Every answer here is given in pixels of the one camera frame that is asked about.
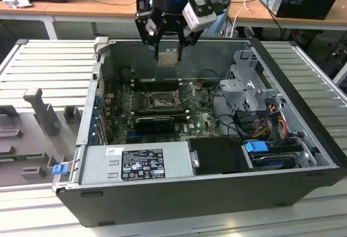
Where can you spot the square CPU chip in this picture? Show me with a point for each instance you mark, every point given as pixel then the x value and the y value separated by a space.
pixel 168 59

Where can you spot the green motherboard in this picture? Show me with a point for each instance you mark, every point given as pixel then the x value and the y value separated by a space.
pixel 200 124

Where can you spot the grey power supply unit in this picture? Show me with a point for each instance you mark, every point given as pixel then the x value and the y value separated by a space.
pixel 95 166

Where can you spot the wooden desk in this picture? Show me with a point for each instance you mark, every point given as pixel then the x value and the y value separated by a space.
pixel 81 3

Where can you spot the blue case latch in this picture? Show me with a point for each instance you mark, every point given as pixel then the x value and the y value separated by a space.
pixel 59 169

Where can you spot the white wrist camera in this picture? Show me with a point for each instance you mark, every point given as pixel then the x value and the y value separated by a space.
pixel 199 17

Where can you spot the black plastic air shroud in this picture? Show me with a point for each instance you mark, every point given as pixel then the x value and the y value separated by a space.
pixel 217 155

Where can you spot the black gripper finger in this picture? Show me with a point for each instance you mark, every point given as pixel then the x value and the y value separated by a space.
pixel 146 31
pixel 189 37

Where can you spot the black graphics card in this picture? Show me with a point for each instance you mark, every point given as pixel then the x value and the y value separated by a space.
pixel 154 125

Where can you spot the black RAM slot row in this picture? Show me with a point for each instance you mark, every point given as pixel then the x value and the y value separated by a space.
pixel 162 113
pixel 162 84

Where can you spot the crumpled white paper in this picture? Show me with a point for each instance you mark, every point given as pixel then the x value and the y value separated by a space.
pixel 16 1

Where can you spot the grey parts rack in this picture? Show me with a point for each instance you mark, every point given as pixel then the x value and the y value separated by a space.
pixel 40 128

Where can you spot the silver drive cage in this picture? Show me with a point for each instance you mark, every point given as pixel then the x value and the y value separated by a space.
pixel 244 88

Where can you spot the pale blue teach pendant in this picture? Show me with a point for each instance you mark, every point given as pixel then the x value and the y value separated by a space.
pixel 223 22

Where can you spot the black open PC case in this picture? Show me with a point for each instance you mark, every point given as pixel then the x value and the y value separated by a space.
pixel 189 204

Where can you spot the hard disk in blue carrier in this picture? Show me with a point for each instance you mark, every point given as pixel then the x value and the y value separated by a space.
pixel 271 158

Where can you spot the CPU socket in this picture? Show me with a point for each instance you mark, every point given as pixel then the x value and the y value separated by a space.
pixel 161 101

